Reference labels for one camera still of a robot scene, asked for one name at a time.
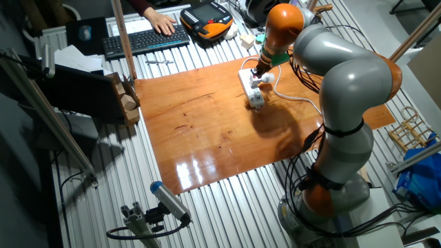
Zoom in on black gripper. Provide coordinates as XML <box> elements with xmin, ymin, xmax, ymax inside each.
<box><xmin>251</xmin><ymin>54</ymin><xmax>274</xmax><ymax>79</ymax></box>

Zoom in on white bulb holder with bulb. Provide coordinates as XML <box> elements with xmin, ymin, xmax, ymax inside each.
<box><xmin>248</xmin><ymin>72</ymin><xmax>276</xmax><ymax>89</ymax></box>

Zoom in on person bare hand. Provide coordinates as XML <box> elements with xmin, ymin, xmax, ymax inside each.
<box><xmin>143</xmin><ymin>6</ymin><xmax>178</xmax><ymax>37</ymax></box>

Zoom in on white power strip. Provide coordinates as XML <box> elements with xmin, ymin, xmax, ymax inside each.
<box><xmin>237</xmin><ymin>68</ymin><xmax>266</xmax><ymax>110</ymax></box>

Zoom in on white house-shaped block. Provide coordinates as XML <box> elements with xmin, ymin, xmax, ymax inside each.
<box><xmin>240</xmin><ymin>33</ymin><xmax>256</xmax><ymax>51</ymax></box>

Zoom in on white egg-shaped object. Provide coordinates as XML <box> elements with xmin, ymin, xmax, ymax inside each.
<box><xmin>223</xmin><ymin>23</ymin><xmax>239</xmax><ymax>41</ymax></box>

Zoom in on orange and black teach pendant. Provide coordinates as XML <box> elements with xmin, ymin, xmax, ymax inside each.
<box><xmin>179</xmin><ymin>0</ymin><xmax>234</xmax><ymax>41</ymax></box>

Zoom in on black connector with blue light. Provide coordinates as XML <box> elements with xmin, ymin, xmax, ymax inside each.
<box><xmin>301</xmin><ymin>127</ymin><xmax>321</xmax><ymax>152</ymax></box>

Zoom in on glossy wooden board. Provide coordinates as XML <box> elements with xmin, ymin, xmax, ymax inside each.
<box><xmin>133</xmin><ymin>44</ymin><xmax>397</xmax><ymax>196</ymax></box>

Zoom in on black keyboard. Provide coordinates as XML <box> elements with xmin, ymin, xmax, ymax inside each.
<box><xmin>101</xmin><ymin>23</ymin><xmax>191</xmax><ymax>61</ymax></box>

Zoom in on cardboard box of wooden blocks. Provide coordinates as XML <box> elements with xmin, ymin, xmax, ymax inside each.
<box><xmin>105</xmin><ymin>72</ymin><xmax>141</xmax><ymax>127</ymax></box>

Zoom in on white paper sheet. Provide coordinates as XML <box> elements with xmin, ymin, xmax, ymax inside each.
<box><xmin>110</xmin><ymin>16</ymin><xmax>163</xmax><ymax>37</ymax></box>

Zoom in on wooden upright pole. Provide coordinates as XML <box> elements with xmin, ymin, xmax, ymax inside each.
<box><xmin>110</xmin><ymin>0</ymin><xmax>139</xmax><ymax>83</ymax></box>

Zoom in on thin support pole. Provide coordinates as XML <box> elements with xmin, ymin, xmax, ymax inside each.
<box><xmin>389</xmin><ymin>1</ymin><xmax>441</xmax><ymax>63</ymax></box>

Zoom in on wooden peg rack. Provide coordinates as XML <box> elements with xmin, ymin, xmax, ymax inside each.
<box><xmin>388</xmin><ymin>105</ymin><xmax>438</xmax><ymax>154</ymax></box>

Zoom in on tan cardboard panel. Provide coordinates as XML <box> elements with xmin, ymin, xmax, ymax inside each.
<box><xmin>408</xmin><ymin>32</ymin><xmax>441</xmax><ymax>101</ymax></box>

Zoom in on dark computer mouse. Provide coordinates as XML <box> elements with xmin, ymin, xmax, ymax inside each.
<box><xmin>78</xmin><ymin>24</ymin><xmax>93</xmax><ymax>42</ymax></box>

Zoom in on short aluminium bar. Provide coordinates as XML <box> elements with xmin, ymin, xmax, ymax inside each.
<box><xmin>385</xmin><ymin>141</ymin><xmax>441</xmax><ymax>175</ymax></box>

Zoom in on white paper stack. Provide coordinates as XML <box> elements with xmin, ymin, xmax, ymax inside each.
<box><xmin>53</xmin><ymin>44</ymin><xmax>104</xmax><ymax>75</ymax></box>

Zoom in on black flat panel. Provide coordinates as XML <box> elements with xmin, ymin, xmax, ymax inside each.
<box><xmin>19</xmin><ymin>54</ymin><xmax>120</xmax><ymax>121</ymax></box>

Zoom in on black mouse pad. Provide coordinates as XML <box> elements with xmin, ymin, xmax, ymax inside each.
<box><xmin>65</xmin><ymin>16</ymin><xmax>110</xmax><ymax>56</ymax></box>

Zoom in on blue bag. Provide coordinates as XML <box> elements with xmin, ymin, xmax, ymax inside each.
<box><xmin>392</xmin><ymin>132</ymin><xmax>441</xmax><ymax>213</ymax></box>

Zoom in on grey power strip cable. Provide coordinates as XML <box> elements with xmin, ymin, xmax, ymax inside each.
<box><xmin>240</xmin><ymin>56</ymin><xmax>325</xmax><ymax>116</ymax></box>

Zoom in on black cable bundle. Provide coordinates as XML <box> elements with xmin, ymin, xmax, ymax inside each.
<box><xmin>282</xmin><ymin>123</ymin><xmax>441</xmax><ymax>242</ymax></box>

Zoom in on silver camera with blue end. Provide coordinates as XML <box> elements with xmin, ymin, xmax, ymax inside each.
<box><xmin>150</xmin><ymin>180</ymin><xmax>192</xmax><ymax>225</ymax></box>

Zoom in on aluminium profile camera mount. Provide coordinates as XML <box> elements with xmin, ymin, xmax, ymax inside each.
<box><xmin>120</xmin><ymin>201</ymin><xmax>163</xmax><ymax>248</ymax></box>

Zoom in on black camera cable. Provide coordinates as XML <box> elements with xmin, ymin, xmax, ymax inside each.
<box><xmin>105</xmin><ymin>220</ymin><xmax>190</xmax><ymax>241</ymax></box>

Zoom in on long aluminium frame bar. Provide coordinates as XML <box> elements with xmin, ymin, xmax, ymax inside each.
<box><xmin>0</xmin><ymin>48</ymin><xmax>99</xmax><ymax>187</ymax></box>

